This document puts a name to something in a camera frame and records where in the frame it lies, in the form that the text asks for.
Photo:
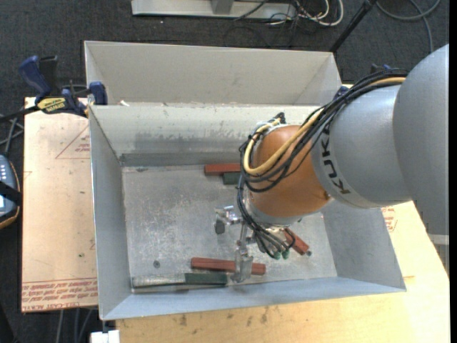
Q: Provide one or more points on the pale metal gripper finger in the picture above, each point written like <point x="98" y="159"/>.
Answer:
<point x="228" y="216"/>
<point x="243" y="266"/>

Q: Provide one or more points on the red-brown flat block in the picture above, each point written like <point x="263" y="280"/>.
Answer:
<point x="214" y="264"/>
<point x="300" y="245"/>
<point x="221" y="169"/>

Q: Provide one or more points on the dark green flat block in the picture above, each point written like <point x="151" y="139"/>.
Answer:
<point x="157" y="282"/>
<point x="231" y="179"/>
<point x="207" y="279"/>

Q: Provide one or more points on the grey metal bin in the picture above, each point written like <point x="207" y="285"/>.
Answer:
<point x="171" y="213"/>

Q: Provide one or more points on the brown cardboard board, red print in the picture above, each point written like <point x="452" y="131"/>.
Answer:
<point x="57" y="206"/>

